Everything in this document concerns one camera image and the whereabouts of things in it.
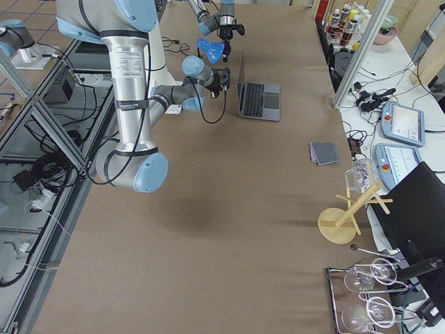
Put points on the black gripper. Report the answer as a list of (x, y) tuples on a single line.
[(219, 77), (226, 33)]

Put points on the grey laptop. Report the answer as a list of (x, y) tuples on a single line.
[(258, 101)]

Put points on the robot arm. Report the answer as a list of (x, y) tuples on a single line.
[(132, 159), (224, 22)]

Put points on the blue desk lamp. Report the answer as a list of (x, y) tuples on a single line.
[(213, 50)]

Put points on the folded grey cloth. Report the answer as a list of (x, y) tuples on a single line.
[(323, 153)]

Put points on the pink bowl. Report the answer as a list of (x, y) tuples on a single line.
[(385, 36)]

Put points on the clear glass mug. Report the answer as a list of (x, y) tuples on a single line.
[(362, 174)]

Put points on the wooden mug tree stand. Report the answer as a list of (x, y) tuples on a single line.
[(339, 226)]

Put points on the upper blue teach pendant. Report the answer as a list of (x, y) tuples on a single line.
[(403, 124)]

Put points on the blue teach pendant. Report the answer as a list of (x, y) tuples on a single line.
[(395, 162), (403, 124)]

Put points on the lower blue teach pendant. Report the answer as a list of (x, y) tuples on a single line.
[(395, 162)]

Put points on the black monitor back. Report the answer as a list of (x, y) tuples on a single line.
[(415, 222)]

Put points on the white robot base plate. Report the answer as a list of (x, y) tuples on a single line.
[(174, 109)]

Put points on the aluminium frame post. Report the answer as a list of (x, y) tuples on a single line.
[(374, 24)]

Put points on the wire glass rack tray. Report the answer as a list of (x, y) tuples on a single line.
[(360, 297)]

